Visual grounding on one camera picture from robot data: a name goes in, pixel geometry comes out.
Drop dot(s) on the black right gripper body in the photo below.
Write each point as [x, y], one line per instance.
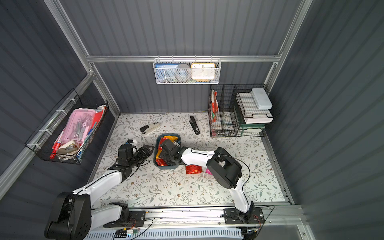
[167, 147]

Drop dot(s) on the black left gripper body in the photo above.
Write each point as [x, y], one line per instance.
[141, 153]

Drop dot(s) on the yellow tea bag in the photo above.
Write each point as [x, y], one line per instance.
[173, 139]
[158, 154]

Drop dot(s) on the red tea bag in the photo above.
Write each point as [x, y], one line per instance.
[160, 142]
[193, 169]
[161, 163]

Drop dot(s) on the teal plastic storage box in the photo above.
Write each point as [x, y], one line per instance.
[169, 167]

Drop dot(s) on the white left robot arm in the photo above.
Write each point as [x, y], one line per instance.
[99, 186]

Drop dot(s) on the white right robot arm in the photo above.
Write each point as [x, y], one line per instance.
[226, 169]

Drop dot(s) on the yellow tea bag in box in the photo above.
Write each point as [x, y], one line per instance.
[173, 139]

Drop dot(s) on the red tea bag in box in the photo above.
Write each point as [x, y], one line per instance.
[160, 142]

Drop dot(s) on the blue box in basket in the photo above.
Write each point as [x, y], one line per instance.
[165, 72]

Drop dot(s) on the white flat box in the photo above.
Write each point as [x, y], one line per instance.
[261, 99]

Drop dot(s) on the white and black stapler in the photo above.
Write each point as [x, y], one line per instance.
[149, 128]

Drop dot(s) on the pink pencil case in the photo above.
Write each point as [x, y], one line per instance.
[79, 121]

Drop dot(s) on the beige tape dispenser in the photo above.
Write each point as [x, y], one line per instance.
[69, 148]

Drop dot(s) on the grey tape roll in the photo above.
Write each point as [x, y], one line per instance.
[183, 73]

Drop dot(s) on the yellow white alarm clock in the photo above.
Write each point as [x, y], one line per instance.
[203, 71]

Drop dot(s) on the red marker pen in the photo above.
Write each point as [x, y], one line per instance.
[55, 149]

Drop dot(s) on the white paper tray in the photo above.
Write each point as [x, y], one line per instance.
[250, 112]

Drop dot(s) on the black wire side basket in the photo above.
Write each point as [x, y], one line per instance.
[42, 140]

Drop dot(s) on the black wire desk organizer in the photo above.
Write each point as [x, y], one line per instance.
[225, 118]

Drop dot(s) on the white wire wall basket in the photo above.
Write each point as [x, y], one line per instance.
[189, 62]

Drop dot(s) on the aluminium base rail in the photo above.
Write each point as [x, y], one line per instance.
[224, 217]

